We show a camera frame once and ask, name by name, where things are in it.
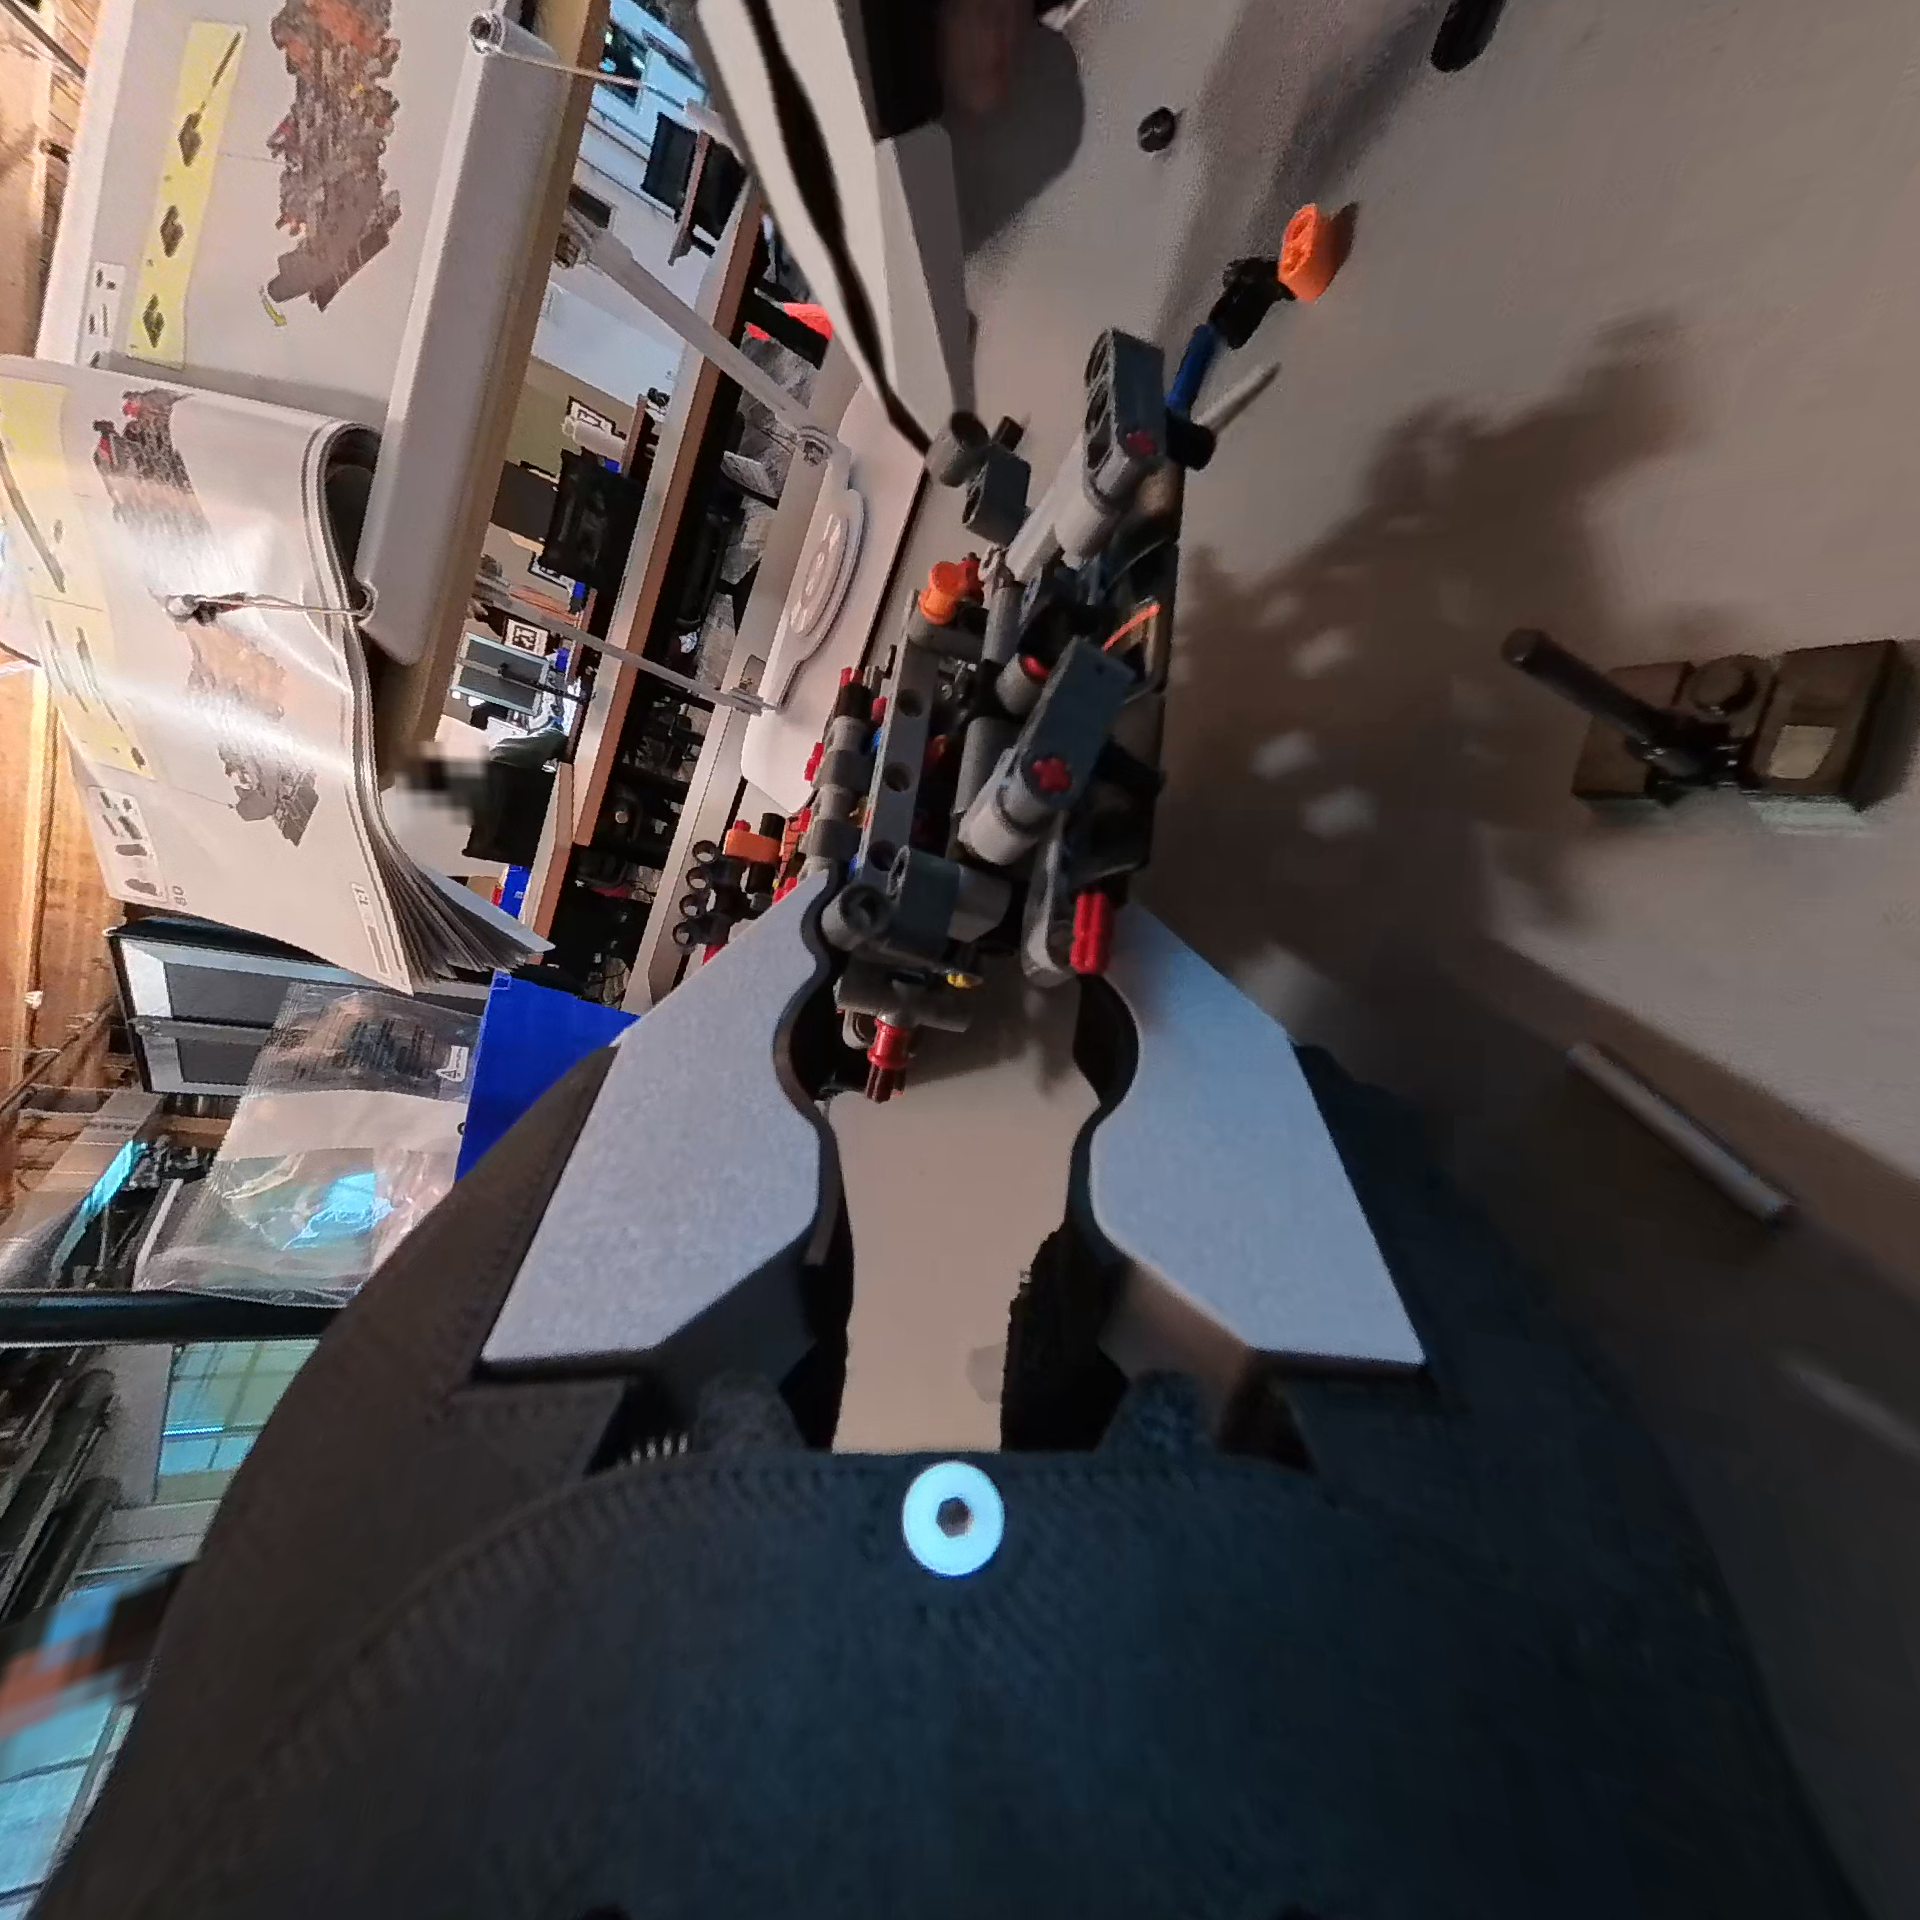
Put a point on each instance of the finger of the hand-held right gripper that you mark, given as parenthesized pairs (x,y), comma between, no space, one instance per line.
(857,120)
(755,92)

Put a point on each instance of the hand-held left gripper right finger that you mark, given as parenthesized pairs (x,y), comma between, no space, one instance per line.
(1248,1189)

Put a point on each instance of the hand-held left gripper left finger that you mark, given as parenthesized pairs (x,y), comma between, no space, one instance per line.
(675,1173)

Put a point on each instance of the lego car chassis model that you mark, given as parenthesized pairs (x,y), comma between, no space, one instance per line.
(1050,721)

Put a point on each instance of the small round black lego piece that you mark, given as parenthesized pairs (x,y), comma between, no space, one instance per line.
(1155,129)

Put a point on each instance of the black lego connector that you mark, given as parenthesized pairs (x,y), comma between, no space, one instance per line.
(1248,292)

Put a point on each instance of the blue lego pin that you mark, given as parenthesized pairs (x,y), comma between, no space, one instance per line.
(1199,366)

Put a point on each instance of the orange lego connector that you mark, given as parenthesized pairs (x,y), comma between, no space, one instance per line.
(1307,256)

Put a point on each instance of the grey curved lego panel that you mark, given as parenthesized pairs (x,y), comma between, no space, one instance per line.
(1680,1136)

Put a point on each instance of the long black lego piece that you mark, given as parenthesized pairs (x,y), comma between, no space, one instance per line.
(1461,30)

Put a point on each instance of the blue plastic bin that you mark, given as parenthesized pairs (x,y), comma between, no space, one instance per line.
(529,1051)

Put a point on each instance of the orange-red object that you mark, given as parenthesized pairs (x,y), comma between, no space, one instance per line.
(811,318)

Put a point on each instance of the clear plastic bag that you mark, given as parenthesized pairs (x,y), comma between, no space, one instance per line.
(330,1143)

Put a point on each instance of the white book stand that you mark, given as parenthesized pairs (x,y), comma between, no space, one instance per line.
(482,300)

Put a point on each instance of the white stand base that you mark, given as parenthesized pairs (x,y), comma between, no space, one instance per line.
(886,513)

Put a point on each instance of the grey framed panels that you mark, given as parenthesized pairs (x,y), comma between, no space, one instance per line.
(227,991)

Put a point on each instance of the wood-edged desk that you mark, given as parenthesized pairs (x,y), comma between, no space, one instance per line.
(646,563)

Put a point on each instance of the black metal bar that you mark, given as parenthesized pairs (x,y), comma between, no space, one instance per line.
(153,1315)

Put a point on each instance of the open instruction booklet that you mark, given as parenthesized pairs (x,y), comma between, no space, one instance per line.
(195,498)

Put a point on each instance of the black lever on plate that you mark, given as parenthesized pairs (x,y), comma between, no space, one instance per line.
(1803,737)

